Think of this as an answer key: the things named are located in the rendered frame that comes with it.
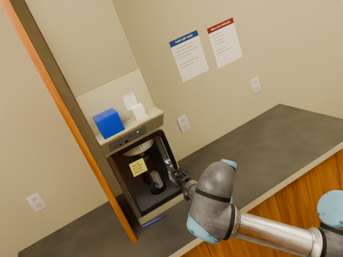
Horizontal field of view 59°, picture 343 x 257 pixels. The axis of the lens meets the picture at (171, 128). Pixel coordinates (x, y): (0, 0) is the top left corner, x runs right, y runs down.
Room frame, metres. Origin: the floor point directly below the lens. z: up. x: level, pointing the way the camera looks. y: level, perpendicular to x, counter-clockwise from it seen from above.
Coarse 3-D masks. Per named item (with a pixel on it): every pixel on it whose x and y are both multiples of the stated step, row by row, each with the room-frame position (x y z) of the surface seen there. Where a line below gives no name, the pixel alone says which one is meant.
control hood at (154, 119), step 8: (152, 112) 1.34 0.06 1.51; (160, 112) 1.30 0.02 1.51; (128, 120) 1.35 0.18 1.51; (136, 120) 1.31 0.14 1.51; (144, 120) 1.28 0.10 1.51; (152, 120) 1.30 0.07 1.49; (160, 120) 1.34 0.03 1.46; (128, 128) 1.25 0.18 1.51; (136, 128) 1.27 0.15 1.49; (152, 128) 1.35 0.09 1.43; (96, 136) 1.31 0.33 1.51; (112, 136) 1.23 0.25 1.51; (120, 136) 1.25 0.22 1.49; (104, 144) 1.22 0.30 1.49; (104, 152) 1.27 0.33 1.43
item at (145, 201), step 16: (144, 144) 1.37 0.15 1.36; (160, 144) 1.39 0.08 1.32; (128, 160) 1.34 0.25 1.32; (144, 160) 1.36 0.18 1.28; (160, 160) 1.38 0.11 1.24; (128, 176) 1.33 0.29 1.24; (144, 176) 1.35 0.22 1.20; (160, 176) 1.37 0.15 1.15; (144, 192) 1.34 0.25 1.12; (160, 192) 1.36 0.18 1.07; (176, 192) 1.38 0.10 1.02; (144, 208) 1.33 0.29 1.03
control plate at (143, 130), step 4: (140, 128) 1.29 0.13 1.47; (144, 128) 1.31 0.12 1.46; (132, 132) 1.28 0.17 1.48; (136, 132) 1.29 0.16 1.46; (140, 132) 1.32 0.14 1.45; (144, 132) 1.34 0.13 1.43; (128, 136) 1.28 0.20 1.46; (132, 136) 1.30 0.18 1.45; (116, 140) 1.25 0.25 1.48; (120, 140) 1.27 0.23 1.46; (124, 140) 1.29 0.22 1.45; (128, 140) 1.31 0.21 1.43; (132, 140) 1.33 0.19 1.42; (112, 144) 1.26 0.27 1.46; (116, 144) 1.28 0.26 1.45; (124, 144) 1.32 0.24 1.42; (112, 148) 1.29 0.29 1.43; (116, 148) 1.31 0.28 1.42
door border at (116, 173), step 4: (112, 160) 1.32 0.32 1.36; (112, 164) 1.31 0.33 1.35; (116, 168) 1.32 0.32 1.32; (116, 172) 1.31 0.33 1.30; (120, 176) 1.32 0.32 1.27; (120, 180) 1.31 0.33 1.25; (120, 184) 1.31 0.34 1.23; (124, 184) 1.32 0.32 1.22; (124, 188) 1.31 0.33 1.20; (124, 192) 1.31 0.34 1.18; (128, 192) 1.32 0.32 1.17; (128, 196) 1.31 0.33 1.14; (128, 200) 1.31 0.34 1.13; (132, 200) 1.32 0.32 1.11; (132, 204) 1.31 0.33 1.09; (132, 208) 1.31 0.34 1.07; (136, 208) 1.32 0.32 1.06; (136, 212) 1.31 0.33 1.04; (140, 216) 1.32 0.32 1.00
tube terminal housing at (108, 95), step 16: (112, 80) 1.38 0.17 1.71; (128, 80) 1.39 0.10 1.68; (80, 96) 1.33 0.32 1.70; (96, 96) 1.35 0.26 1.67; (112, 96) 1.36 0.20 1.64; (144, 96) 1.40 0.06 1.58; (96, 112) 1.34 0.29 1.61; (128, 112) 1.38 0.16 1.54; (96, 128) 1.33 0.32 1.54; (160, 128) 1.41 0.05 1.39; (128, 144) 1.36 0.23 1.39; (176, 160) 1.41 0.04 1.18; (160, 208) 1.36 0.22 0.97
